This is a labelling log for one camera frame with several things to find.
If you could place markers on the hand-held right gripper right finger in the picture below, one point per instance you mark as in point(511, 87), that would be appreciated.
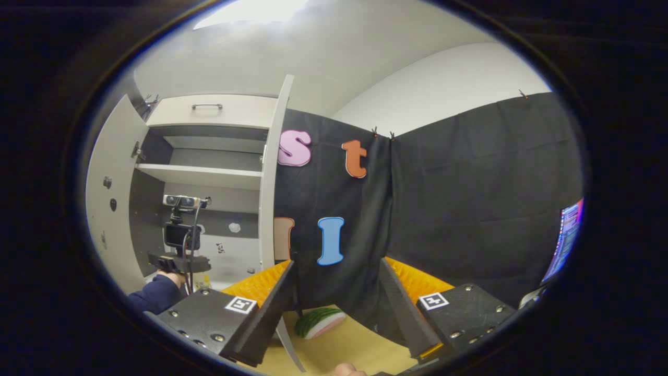
point(399, 308)

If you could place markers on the black backdrop cloth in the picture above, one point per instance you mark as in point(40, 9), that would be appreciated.
point(469, 183)

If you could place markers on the toy watermelon slice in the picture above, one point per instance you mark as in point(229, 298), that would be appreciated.
point(318, 321)

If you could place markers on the metal door hinge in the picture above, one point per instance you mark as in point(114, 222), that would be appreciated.
point(138, 151)

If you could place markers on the white and grey cabinet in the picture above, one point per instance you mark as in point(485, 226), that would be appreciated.
point(156, 209)

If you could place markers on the white cabinet shelf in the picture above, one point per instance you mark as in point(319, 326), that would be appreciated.
point(209, 175)

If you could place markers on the white cabinet door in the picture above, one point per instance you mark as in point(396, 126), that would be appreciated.
point(269, 198)
point(112, 235)

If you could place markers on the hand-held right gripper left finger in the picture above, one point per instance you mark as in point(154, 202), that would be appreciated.
point(269, 313)

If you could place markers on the open laptop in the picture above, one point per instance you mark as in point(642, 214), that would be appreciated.
point(566, 240)

